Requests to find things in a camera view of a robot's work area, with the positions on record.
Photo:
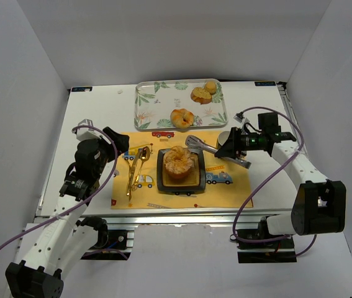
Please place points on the twisted croissant bread roll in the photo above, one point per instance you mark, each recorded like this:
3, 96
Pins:
182, 118

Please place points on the leaf pattern serving tray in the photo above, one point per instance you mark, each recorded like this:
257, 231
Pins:
155, 100

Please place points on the garlic toast bread slice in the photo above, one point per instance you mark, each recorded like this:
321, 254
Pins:
201, 96

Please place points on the dark green mug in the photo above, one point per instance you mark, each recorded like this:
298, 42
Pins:
222, 138

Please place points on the small round bread bun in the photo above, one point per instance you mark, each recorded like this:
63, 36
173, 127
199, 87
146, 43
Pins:
211, 87

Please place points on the black square amber plate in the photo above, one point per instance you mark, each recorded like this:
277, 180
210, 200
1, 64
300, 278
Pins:
193, 183

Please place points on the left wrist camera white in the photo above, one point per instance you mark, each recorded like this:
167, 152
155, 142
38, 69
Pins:
85, 133

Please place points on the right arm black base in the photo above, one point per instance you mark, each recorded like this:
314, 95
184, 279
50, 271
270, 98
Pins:
267, 250

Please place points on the yellow vehicle print placemat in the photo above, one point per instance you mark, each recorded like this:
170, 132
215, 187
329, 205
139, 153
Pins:
227, 184

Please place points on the large sugared round bread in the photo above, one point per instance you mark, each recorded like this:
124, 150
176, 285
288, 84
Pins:
178, 162

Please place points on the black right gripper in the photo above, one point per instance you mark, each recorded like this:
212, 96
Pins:
234, 143

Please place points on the gold knife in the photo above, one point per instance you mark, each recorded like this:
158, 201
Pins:
132, 169

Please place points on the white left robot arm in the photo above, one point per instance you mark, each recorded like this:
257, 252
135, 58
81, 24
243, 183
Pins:
65, 236

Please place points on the aluminium table frame rail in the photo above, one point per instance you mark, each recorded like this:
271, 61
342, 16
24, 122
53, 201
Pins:
113, 106

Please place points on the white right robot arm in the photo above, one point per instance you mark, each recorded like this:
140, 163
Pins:
320, 203

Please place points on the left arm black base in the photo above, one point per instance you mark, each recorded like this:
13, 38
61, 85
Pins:
112, 243

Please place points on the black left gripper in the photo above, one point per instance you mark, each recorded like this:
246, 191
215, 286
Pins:
108, 146

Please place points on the gold spoon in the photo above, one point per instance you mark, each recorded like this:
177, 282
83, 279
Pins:
143, 159

